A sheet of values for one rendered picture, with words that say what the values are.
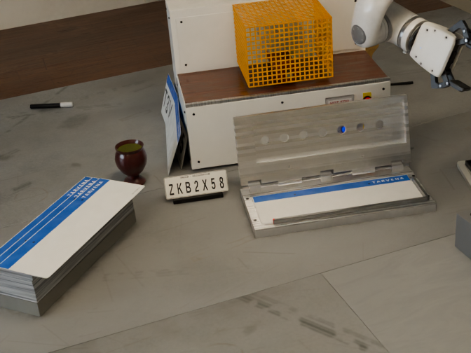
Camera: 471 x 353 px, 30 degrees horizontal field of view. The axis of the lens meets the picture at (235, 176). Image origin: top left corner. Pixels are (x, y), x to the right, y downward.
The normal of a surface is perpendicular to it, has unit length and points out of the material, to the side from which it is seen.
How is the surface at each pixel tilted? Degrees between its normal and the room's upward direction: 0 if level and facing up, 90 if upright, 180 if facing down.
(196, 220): 0
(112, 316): 0
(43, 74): 0
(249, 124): 77
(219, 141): 90
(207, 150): 90
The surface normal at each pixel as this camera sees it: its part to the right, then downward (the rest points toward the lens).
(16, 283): -0.42, 0.46
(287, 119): 0.14, 0.25
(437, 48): -0.75, 0.13
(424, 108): -0.07, -0.88
